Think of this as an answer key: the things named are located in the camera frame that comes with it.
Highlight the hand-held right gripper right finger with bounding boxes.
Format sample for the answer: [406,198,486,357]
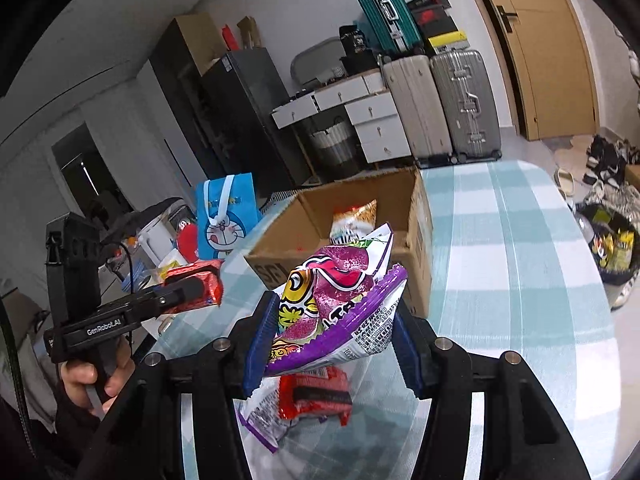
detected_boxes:
[392,305,593,480]

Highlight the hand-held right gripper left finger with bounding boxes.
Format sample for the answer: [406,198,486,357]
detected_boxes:
[75,291,281,480]

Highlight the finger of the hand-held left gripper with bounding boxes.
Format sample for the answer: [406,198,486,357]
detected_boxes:
[149,277,207,317]

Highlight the red foil snack packet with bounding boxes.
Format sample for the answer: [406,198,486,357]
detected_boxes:
[277,365,351,427]
[164,258,224,307]

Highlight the purple snack packet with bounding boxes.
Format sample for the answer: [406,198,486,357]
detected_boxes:
[239,221,408,455]

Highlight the brown cardboard box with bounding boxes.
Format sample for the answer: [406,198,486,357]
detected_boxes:
[244,166,435,318]

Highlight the silver noodle snack packet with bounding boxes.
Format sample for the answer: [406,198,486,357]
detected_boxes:
[329,199,379,246]

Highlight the person's left forearm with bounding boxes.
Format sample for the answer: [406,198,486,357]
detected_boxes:
[0,395,108,480]

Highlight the person's left hand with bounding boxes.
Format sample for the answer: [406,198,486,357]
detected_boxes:
[59,350,136,411]

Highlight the yellow carton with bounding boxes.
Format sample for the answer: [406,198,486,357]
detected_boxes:
[157,249,187,281]

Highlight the white kitchen appliance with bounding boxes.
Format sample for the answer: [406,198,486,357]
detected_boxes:
[137,200,186,266]

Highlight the grey cloth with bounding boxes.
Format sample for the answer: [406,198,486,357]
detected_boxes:
[0,280,63,431]

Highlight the blue cartoon tote bag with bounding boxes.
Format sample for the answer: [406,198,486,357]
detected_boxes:
[194,172,261,261]

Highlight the black refrigerator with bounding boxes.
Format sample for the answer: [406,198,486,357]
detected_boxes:
[200,49,313,201]

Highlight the woven laundry basket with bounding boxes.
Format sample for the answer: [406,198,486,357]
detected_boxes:
[306,121,358,167]

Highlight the white drawer cabinet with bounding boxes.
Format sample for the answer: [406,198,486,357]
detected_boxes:
[271,71,413,165]

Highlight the black trash bin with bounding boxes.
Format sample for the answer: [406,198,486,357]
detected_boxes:
[575,202,640,286]

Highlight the white slipper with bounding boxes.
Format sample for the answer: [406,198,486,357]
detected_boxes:
[554,167,576,196]

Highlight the beige suitcase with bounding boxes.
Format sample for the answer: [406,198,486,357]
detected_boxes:
[377,52,453,168]

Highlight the silver suitcase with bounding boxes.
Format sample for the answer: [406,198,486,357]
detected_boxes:
[429,47,503,163]

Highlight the tall cardboard box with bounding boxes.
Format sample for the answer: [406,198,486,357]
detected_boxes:
[172,12,228,77]

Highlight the oval white-framed mirror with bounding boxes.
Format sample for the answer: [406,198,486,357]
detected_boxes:
[291,37,351,86]

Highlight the brown paper bag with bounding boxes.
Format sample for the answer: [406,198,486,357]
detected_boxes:
[236,16,262,51]

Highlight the pile of black white shoes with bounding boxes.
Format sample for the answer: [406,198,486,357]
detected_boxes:
[585,135,640,186]

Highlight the black storage box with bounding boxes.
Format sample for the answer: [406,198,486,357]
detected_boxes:
[340,52,381,76]

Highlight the black printed bag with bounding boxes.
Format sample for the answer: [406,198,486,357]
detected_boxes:
[339,24,373,56]

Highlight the yellow black box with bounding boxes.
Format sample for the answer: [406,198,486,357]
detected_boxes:
[427,30,468,53]

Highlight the wooden door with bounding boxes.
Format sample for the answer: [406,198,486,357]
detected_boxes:
[467,0,601,142]

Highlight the teal suitcase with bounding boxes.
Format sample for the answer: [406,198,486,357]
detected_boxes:
[350,0,425,58]

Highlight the black red shoe box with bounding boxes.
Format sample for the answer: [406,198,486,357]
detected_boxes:
[410,4,453,28]

